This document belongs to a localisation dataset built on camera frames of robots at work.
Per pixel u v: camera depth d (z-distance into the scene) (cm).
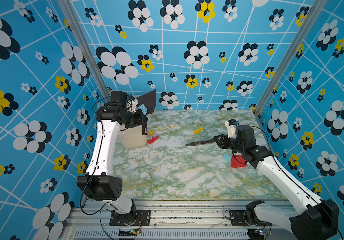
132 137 88
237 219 72
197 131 108
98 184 41
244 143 58
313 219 37
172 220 74
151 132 105
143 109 77
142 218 73
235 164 89
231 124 69
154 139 104
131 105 62
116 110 50
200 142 83
